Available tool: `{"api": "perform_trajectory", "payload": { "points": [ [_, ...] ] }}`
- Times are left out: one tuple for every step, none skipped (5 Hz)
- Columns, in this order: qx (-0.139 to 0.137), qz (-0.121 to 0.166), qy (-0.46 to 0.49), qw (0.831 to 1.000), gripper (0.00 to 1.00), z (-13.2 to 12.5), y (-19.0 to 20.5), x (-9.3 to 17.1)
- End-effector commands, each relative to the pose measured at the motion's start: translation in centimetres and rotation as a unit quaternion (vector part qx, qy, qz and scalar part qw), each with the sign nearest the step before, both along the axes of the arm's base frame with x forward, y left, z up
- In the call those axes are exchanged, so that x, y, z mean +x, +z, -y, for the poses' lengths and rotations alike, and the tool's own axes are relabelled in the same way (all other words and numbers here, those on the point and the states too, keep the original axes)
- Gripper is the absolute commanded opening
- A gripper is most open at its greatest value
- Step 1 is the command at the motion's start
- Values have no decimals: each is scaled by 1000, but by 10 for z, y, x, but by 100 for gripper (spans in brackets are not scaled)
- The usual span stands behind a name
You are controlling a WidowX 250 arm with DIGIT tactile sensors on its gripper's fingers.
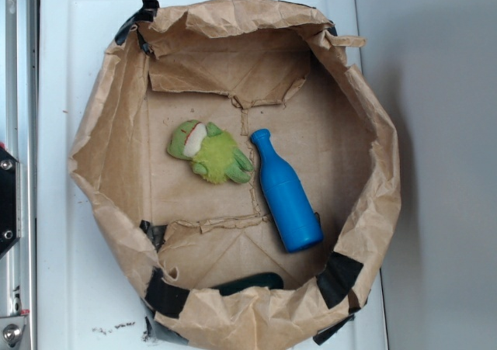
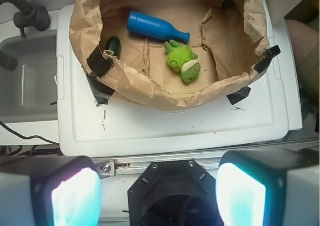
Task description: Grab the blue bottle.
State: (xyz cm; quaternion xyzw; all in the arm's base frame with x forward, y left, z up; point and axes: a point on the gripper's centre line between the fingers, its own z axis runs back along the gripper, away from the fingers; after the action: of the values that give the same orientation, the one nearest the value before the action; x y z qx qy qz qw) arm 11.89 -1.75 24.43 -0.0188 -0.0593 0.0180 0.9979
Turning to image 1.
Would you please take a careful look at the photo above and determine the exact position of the blue plastic bottle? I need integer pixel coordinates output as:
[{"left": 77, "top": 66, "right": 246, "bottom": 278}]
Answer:
[{"left": 251, "top": 129, "right": 324, "bottom": 253}]

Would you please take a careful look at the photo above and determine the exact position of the black mounting bracket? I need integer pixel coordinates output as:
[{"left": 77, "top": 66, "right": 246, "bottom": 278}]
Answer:
[{"left": 0, "top": 144, "right": 20, "bottom": 258}]

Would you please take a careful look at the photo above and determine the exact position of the dark green object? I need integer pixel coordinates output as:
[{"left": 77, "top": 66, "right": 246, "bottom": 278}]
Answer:
[{"left": 212, "top": 272, "right": 283, "bottom": 296}]

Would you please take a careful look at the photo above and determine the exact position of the metal frame rail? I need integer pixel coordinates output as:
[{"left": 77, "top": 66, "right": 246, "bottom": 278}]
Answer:
[{"left": 1, "top": 0, "right": 39, "bottom": 349}]

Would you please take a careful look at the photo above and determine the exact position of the brown paper bag bin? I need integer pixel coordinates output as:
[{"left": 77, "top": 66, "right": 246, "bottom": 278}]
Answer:
[{"left": 69, "top": 0, "right": 401, "bottom": 349}]

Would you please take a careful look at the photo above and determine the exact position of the green plush frog toy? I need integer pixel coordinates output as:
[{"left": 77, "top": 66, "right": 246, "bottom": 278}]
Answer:
[{"left": 167, "top": 120, "right": 254, "bottom": 184}]

